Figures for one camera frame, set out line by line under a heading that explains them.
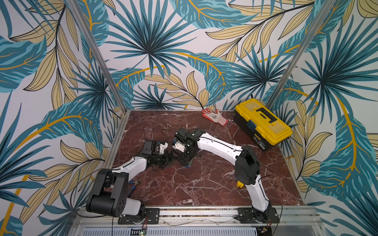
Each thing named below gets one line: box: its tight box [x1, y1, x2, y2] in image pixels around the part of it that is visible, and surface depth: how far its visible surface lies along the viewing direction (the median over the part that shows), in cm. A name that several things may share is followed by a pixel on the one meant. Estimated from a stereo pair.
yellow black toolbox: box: [233, 98, 293, 152], surface depth 95 cm
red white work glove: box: [201, 108, 229, 127], surface depth 116 cm
